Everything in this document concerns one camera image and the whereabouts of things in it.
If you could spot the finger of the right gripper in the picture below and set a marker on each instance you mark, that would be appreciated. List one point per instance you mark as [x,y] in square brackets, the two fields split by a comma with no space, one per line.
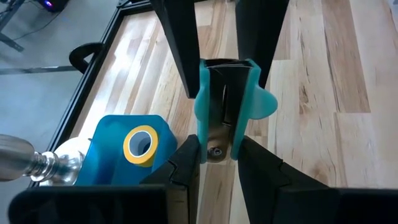
[180,31]
[261,28]

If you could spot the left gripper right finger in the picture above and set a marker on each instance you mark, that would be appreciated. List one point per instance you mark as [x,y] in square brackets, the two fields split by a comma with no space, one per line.
[273,193]

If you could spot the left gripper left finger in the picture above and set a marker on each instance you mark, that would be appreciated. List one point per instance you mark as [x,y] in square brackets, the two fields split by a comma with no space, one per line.
[183,186]

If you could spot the yellow tape roll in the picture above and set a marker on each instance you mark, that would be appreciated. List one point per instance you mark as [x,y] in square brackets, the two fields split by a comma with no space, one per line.
[140,161]

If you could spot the teal staple remover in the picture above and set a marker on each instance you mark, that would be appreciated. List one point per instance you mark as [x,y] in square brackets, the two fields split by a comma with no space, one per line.
[264,102]

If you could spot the blue plastic bin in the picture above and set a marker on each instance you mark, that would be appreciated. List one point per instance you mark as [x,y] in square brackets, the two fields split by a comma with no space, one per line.
[102,149]

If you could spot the black computer blue lights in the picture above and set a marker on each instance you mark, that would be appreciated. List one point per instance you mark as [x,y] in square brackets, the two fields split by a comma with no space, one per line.
[54,4]

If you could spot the grey metal stand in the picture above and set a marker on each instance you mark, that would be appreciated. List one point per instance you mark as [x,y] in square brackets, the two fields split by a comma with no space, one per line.
[37,70]

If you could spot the silver lamp white shade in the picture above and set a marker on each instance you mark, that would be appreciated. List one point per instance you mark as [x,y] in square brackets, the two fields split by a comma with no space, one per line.
[15,155]

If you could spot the black aluminium table frame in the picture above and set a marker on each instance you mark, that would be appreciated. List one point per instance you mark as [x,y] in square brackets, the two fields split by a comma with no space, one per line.
[79,102]

